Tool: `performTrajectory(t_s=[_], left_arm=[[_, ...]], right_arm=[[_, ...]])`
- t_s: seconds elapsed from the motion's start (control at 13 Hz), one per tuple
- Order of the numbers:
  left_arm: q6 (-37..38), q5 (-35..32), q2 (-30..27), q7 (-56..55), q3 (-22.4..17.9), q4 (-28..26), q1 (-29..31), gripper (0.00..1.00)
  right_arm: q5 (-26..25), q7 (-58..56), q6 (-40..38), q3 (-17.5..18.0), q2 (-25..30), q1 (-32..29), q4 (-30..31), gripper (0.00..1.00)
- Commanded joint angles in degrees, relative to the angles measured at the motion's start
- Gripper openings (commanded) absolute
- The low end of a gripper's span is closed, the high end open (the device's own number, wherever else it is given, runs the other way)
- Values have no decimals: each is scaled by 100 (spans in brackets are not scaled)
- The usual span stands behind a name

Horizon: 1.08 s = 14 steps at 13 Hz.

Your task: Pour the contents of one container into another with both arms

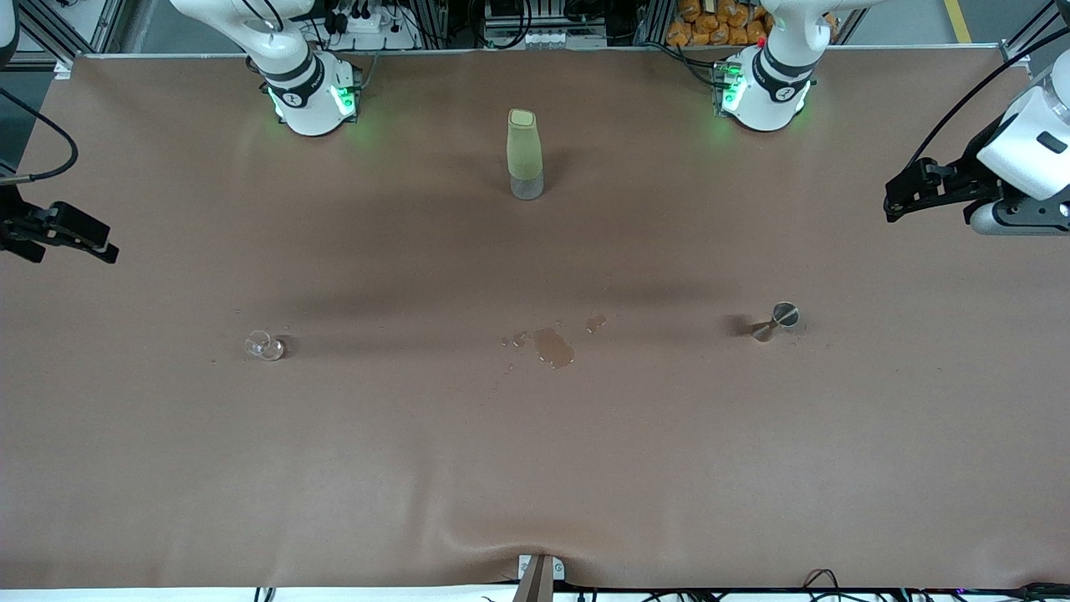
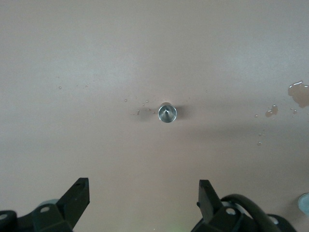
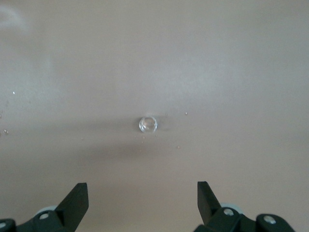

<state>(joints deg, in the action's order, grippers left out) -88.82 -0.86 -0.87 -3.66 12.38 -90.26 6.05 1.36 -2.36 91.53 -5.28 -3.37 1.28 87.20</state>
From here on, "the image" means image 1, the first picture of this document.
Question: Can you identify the steel double cone jigger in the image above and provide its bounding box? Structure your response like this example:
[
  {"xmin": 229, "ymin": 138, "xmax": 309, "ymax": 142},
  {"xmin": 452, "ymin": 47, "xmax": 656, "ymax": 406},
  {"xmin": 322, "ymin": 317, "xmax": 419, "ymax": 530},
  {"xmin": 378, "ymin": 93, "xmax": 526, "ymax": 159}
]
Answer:
[{"xmin": 750, "ymin": 301, "xmax": 802, "ymax": 343}]

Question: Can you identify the small clear glass beaker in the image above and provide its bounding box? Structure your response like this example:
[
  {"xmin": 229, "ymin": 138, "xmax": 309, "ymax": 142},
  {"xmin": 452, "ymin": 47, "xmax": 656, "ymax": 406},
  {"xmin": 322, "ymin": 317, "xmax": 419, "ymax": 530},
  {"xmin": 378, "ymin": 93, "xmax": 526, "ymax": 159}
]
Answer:
[{"xmin": 244, "ymin": 329, "xmax": 288, "ymax": 363}]

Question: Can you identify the orange snack bags pile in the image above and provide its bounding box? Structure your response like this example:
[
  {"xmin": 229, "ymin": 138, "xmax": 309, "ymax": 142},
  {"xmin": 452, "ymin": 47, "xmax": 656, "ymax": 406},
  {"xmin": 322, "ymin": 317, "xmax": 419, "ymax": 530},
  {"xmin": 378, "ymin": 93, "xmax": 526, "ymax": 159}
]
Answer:
[{"xmin": 665, "ymin": 0, "xmax": 838, "ymax": 48}]

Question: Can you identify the white power strip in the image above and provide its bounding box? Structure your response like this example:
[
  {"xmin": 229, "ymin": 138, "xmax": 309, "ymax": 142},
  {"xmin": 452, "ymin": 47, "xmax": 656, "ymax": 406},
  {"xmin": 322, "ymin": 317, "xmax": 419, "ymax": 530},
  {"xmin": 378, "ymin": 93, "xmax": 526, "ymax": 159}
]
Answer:
[{"xmin": 321, "ymin": 0, "xmax": 420, "ymax": 52}]

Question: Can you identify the large liquid puddle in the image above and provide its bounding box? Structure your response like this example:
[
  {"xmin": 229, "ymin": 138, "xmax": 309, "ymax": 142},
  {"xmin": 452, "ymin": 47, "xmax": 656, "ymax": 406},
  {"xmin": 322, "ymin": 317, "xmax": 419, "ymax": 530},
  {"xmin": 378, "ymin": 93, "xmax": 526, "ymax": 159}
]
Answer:
[{"xmin": 532, "ymin": 326, "xmax": 577, "ymax": 370}]

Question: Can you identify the clear bottle with green sleeve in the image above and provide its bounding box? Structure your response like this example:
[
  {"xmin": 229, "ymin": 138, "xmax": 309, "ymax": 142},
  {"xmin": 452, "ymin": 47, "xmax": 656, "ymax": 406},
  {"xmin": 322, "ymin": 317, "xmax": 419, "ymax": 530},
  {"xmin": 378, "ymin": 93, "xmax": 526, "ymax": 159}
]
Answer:
[{"xmin": 506, "ymin": 108, "xmax": 546, "ymax": 202}]

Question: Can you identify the grey electronics box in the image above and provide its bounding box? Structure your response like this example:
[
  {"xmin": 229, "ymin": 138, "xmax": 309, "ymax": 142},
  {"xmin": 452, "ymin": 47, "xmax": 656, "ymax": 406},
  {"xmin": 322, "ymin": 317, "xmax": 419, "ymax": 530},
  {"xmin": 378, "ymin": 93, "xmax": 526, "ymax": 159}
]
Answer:
[{"xmin": 483, "ymin": 0, "xmax": 609, "ymax": 50}]

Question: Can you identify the brown table mat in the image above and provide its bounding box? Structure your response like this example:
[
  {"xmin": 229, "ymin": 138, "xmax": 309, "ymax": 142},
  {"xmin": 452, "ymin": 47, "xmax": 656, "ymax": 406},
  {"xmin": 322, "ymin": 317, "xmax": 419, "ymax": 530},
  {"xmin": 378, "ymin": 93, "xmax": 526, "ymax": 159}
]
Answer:
[{"xmin": 0, "ymin": 47, "xmax": 1070, "ymax": 591}]

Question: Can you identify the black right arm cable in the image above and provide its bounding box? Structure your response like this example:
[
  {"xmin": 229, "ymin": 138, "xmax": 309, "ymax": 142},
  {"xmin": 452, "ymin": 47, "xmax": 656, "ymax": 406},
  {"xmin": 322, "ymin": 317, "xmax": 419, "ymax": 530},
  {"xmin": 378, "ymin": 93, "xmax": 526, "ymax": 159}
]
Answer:
[{"xmin": 0, "ymin": 87, "xmax": 79, "ymax": 184}]

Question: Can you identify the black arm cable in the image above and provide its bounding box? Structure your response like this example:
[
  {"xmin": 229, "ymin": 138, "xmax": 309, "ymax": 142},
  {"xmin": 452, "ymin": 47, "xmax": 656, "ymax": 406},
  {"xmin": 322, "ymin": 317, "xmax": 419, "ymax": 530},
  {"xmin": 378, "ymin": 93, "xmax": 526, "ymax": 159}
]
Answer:
[
  {"xmin": 0, "ymin": 87, "xmax": 79, "ymax": 184},
  {"xmin": 906, "ymin": 0, "xmax": 1070, "ymax": 170}
]

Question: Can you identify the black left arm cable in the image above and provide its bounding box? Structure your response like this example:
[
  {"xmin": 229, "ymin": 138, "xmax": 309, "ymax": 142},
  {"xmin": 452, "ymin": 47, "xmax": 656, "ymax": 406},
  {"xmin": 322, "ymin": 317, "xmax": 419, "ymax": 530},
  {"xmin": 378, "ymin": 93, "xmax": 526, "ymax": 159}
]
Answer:
[{"xmin": 906, "ymin": 0, "xmax": 1070, "ymax": 170}]

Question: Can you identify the aluminium frame profile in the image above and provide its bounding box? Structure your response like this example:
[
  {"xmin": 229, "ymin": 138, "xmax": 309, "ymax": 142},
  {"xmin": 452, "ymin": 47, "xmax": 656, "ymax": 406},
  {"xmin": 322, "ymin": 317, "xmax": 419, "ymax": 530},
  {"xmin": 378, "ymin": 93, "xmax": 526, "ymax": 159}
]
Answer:
[{"xmin": 15, "ymin": 0, "xmax": 128, "ymax": 68}]

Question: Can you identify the black looped floor cable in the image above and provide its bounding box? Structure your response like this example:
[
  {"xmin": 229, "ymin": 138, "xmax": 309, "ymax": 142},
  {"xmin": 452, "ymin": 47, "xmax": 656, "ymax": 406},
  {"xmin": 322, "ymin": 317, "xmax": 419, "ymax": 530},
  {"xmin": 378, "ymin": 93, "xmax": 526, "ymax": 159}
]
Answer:
[{"xmin": 801, "ymin": 568, "xmax": 847, "ymax": 597}]

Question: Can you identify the metal table edge bracket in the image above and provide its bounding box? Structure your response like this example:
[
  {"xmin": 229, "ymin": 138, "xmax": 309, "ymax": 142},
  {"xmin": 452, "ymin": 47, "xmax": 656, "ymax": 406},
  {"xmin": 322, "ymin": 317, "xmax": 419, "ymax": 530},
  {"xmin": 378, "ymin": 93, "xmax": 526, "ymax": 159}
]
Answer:
[{"xmin": 517, "ymin": 553, "xmax": 567, "ymax": 602}]

